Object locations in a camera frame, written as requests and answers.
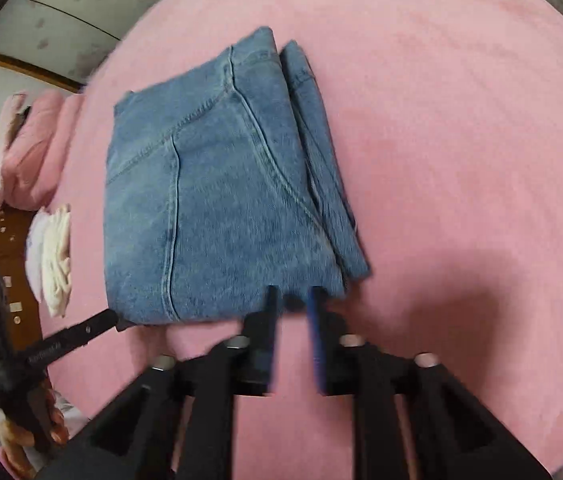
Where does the pink folded blanket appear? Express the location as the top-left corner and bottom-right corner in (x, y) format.
(0, 89), (85, 211)

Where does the pink bed sheet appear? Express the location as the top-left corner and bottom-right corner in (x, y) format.
(36, 0), (563, 480)

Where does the brown wooden headboard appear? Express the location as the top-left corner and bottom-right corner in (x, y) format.
(0, 204), (55, 401)

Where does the cream fluffy folded garment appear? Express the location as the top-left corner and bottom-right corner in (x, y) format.
(42, 204), (73, 319)

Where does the person's left hand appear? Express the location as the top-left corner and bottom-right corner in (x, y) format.
(0, 387), (70, 478)

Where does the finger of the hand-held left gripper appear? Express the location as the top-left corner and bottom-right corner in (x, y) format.
(26, 308), (120, 361)

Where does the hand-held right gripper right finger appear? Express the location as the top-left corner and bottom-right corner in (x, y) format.
(306, 286), (555, 480)

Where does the white printed folded cloth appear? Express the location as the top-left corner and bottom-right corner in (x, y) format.
(24, 210), (50, 303)

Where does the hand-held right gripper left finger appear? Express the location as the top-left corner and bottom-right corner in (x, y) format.
(36, 285), (280, 480)

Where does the blue denim jacket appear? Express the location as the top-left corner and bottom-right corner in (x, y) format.
(103, 26), (373, 333)

